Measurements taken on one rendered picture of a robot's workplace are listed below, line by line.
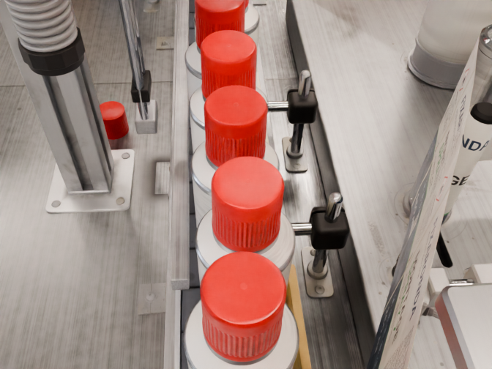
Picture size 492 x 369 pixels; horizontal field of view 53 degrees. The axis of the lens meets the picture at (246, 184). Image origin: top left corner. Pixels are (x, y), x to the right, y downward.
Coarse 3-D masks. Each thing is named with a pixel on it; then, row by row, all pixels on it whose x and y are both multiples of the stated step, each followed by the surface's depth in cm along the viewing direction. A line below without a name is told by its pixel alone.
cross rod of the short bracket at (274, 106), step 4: (272, 104) 52; (276, 104) 52; (280, 104) 52; (284, 104) 52; (272, 108) 52; (276, 108) 52; (280, 108) 52; (284, 108) 52; (268, 112) 52; (272, 112) 52; (276, 112) 53
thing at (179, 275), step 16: (176, 32) 51; (176, 48) 49; (176, 64) 48; (176, 80) 46; (176, 96) 45; (176, 112) 43; (176, 128) 42; (176, 144) 41; (176, 160) 40; (176, 176) 38; (176, 192) 37; (176, 208) 36; (176, 224) 36; (176, 240) 35; (176, 256) 34; (176, 272) 33; (176, 288) 34
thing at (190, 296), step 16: (192, 0) 70; (192, 16) 68; (192, 32) 65; (192, 144) 52; (192, 192) 48; (192, 208) 47; (192, 224) 46; (192, 240) 44; (192, 256) 43; (192, 272) 42; (192, 288) 41; (192, 304) 40
